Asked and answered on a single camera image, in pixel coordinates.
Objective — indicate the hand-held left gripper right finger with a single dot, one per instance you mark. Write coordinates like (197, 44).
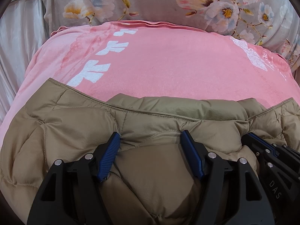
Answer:
(192, 154)

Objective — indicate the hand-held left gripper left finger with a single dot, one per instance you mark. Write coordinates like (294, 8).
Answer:
(109, 154)

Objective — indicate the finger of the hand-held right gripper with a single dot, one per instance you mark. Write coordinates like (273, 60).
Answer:
(288, 153)
(260, 144)

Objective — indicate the tan quilted jacket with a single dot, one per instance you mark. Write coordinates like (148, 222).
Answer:
(70, 133)

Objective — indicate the pink printed blanket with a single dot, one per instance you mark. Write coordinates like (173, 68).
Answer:
(164, 63)

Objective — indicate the white satin curtain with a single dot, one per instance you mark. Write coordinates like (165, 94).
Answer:
(21, 39)

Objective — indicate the grey floral cloth cover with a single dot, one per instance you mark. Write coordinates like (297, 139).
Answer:
(152, 2)

